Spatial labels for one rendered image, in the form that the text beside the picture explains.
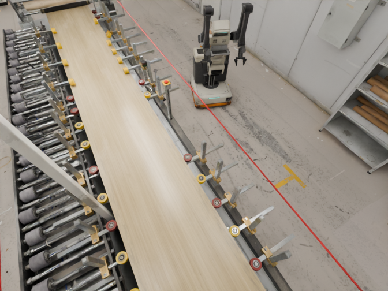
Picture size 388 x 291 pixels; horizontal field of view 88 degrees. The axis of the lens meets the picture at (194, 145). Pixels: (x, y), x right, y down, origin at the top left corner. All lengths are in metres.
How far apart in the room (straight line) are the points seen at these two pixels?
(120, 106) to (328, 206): 2.82
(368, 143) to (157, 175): 3.11
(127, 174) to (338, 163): 2.90
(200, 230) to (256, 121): 2.32
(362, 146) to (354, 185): 0.62
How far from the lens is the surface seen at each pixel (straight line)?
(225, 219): 2.00
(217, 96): 3.43
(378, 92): 3.28
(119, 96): 2.58
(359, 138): 3.90
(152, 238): 1.68
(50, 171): 1.22
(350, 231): 3.20
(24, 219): 2.21
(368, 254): 3.22
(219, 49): 2.99
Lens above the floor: 2.53
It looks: 55 degrees down
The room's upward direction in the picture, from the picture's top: 1 degrees clockwise
